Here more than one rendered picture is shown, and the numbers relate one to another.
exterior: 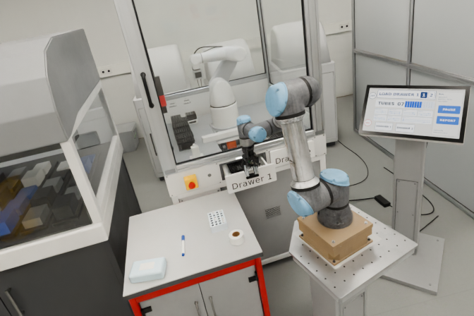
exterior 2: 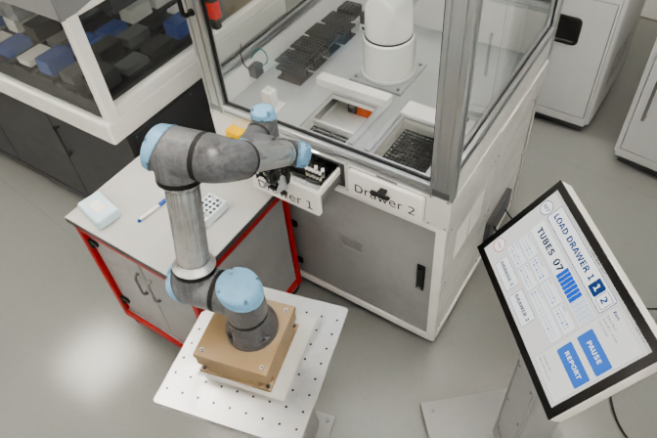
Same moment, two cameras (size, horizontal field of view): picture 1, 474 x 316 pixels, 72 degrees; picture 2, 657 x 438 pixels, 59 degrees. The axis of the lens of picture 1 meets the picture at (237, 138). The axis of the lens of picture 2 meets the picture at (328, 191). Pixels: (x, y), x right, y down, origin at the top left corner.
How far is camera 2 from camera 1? 1.49 m
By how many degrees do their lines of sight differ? 44
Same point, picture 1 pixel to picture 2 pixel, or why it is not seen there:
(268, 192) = (346, 216)
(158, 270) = (96, 219)
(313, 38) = (457, 35)
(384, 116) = (522, 260)
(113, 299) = not seen: hidden behind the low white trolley
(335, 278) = (181, 381)
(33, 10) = not seen: outside the picture
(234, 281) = not seen: hidden behind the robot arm
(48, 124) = not seen: outside the picture
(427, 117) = (558, 327)
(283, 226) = (365, 271)
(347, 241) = (217, 364)
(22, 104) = not seen: outside the picture
